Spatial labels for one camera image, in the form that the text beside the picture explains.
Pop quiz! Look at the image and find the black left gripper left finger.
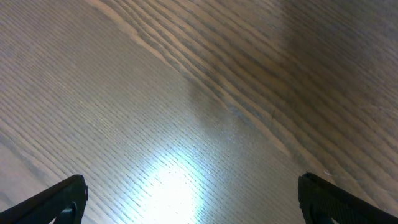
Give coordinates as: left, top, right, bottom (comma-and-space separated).
1, 175, 88, 224

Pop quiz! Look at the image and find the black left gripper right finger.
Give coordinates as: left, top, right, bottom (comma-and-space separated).
298, 172, 397, 224

